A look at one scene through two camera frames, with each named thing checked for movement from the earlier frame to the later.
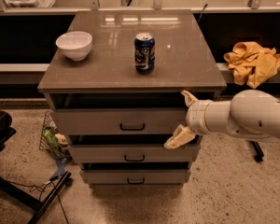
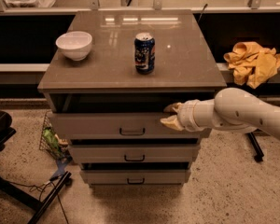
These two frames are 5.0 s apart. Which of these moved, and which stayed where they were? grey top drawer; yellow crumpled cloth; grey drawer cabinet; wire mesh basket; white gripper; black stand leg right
Moved: grey top drawer; white gripper
Stayed: wire mesh basket; grey drawer cabinet; yellow crumpled cloth; black stand leg right
